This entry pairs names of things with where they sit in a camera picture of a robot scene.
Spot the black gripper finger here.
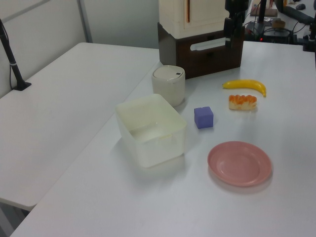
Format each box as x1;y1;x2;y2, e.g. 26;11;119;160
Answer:
223;17;233;48
232;10;244;40

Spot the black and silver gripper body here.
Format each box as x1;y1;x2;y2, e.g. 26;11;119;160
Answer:
225;0;250;12

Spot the purple cube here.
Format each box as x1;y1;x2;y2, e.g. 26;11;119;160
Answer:
194;105;214;130

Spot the black device with red light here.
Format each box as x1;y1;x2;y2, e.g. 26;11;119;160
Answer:
262;29;293;43

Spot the brown small object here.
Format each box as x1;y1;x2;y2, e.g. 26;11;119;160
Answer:
271;19;286;29

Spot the dark brown wooden box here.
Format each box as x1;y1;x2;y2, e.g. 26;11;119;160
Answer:
157;22;245;80

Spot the yellow banana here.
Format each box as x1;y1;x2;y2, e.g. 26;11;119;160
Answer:
222;79;268;98

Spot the cream toy cabinet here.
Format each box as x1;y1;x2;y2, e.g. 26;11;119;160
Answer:
158;0;245;39

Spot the orange topped sushi toy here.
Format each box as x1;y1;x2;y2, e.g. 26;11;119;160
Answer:
228;94;258;111

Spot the cream round lidded canister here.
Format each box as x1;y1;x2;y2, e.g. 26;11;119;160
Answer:
151;65;186;108

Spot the white plastic bin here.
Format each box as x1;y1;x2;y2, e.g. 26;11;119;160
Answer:
115;93;188;169

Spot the pink plate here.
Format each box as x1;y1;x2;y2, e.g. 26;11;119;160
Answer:
207;141;273;188

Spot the black clamped pole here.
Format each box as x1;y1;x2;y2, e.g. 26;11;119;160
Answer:
0;18;32;91

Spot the black ring light stand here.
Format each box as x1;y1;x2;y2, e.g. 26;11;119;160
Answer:
254;0;272;24

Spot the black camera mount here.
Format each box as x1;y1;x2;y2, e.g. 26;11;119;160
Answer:
298;22;316;52

